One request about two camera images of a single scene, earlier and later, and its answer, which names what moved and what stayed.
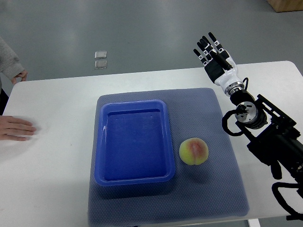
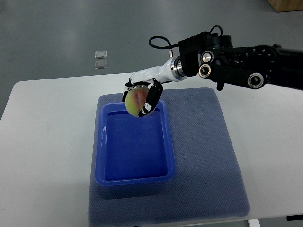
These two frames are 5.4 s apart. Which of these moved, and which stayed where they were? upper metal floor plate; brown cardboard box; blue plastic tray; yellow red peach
Moved: yellow red peach
Stayed: brown cardboard box; blue plastic tray; upper metal floor plate
